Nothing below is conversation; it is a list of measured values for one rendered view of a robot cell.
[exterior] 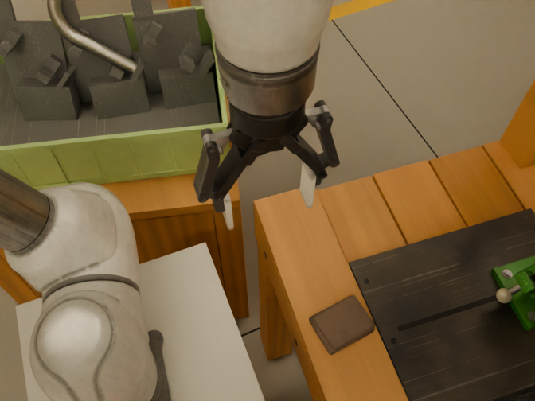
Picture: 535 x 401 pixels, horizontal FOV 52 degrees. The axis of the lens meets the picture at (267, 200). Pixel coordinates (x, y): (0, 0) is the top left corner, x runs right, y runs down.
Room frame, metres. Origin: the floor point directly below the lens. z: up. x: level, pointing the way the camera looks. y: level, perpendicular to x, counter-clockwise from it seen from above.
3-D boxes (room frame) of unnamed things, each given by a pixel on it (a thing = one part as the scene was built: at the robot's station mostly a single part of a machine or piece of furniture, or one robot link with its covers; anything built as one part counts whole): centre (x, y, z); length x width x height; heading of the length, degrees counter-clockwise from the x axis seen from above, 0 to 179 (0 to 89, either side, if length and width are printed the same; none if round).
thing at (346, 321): (0.35, -0.14, 0.91); 0.10 x 0.08 x 0.03; 118
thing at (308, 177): (0.38, -0.05, 1.33); 0.03 x 0.01 x 0.07; 18
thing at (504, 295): (0.40, -0.45, 0.96); 0.06 x 0.03 x 0.06; 108
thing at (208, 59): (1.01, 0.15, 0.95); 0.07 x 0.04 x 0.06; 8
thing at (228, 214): (0.35, 0.05, 1.33); 0.03 x 0.01 x 0.07; 18
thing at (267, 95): (0.37, 0.00, 1.54); 0.09 x 0.09 x 0.06
